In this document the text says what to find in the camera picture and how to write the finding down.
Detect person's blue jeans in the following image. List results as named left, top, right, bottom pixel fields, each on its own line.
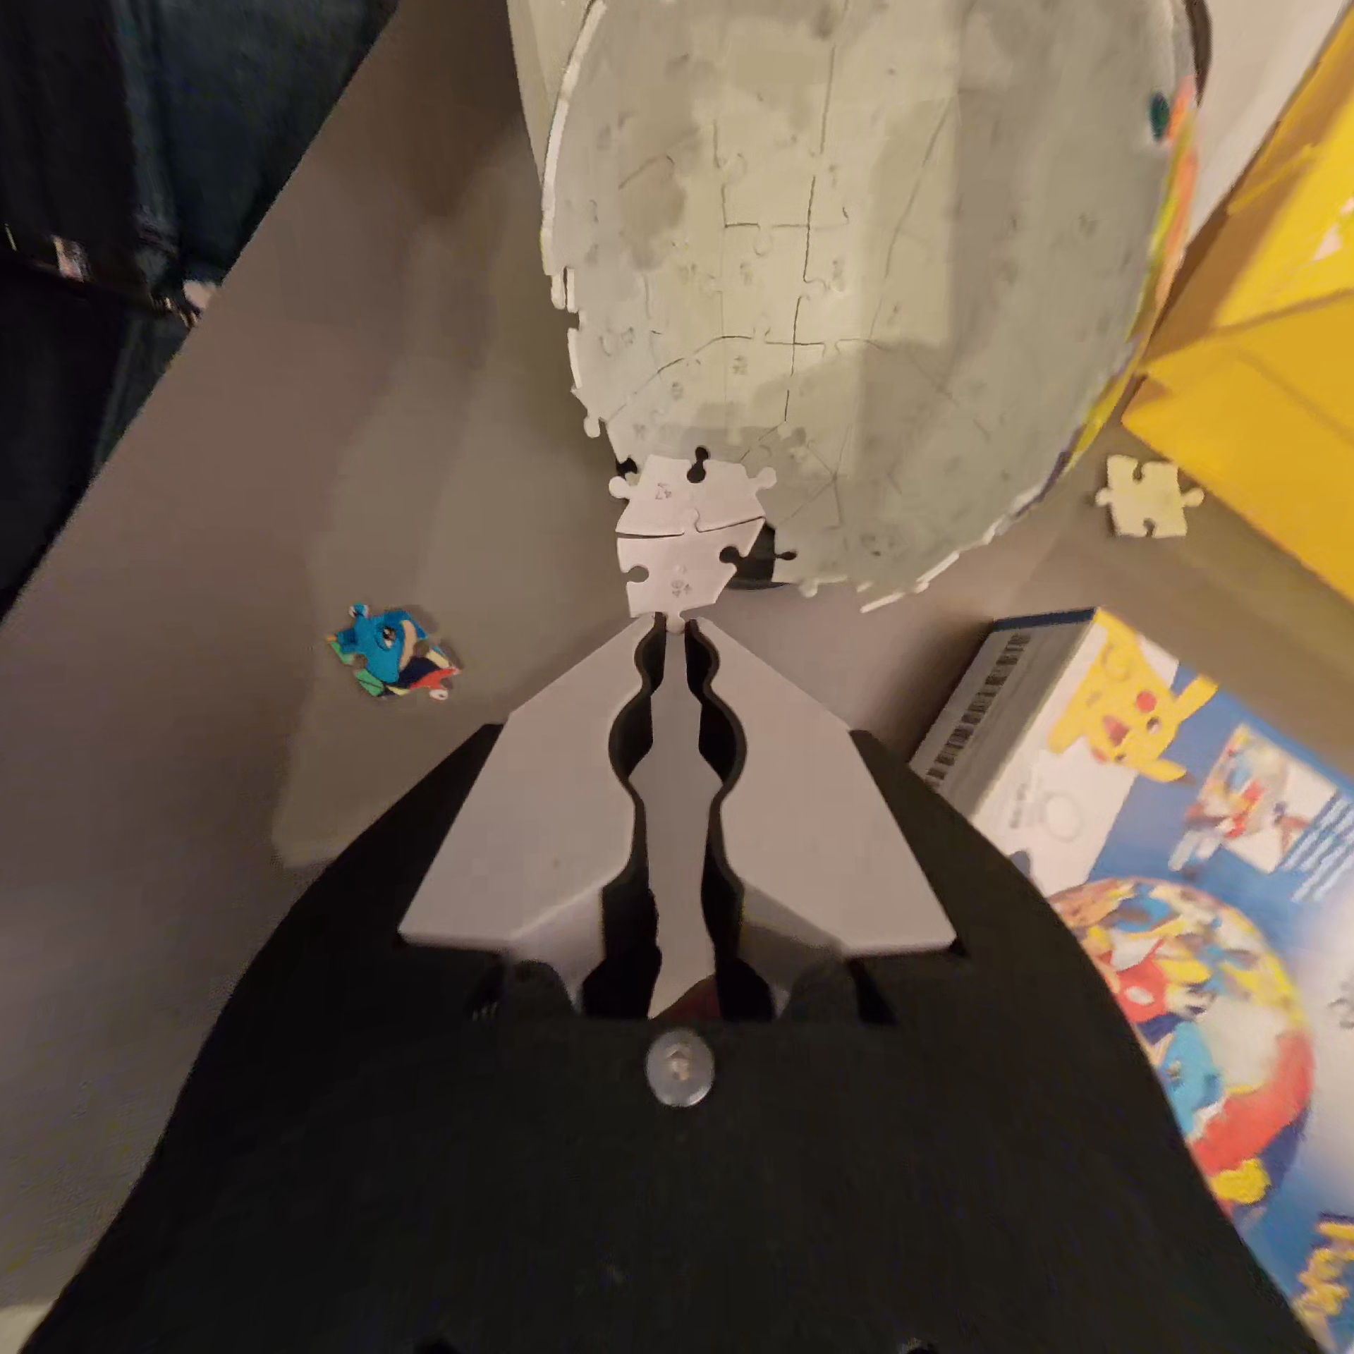
left=107, top=0, right=410, bottom=319

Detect blue white puzzle box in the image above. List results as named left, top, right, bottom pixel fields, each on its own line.
left=910, top=606, right=1354, bottom=1354

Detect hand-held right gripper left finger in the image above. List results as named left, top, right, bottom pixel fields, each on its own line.
left=396, top=611, right=671, bottom=1019

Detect colourful puzzle ball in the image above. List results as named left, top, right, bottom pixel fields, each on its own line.
left=535, top=0, right=1214, bottom=615

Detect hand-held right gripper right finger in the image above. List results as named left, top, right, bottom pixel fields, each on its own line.
left=686, top=617, right=961, bottom=1019

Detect white joined puzzle pieces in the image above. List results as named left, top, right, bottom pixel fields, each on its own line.
left=609, top=448, right=781, bottom=620
left=327, top=603, right=463, bottom=701

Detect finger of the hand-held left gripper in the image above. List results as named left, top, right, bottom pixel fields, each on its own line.
left=506, top=0, right=607, bottom=213

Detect black round ball stand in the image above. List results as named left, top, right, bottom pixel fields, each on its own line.
left=729, top=515, right=800, bottom=591

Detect single white puzzle piece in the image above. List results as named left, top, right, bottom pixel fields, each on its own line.
left=1095, top=455, right=1207, bottom=541

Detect yellow cardboard box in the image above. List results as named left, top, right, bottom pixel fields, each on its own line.
left=1119, top=10, right=1354, bottom=606

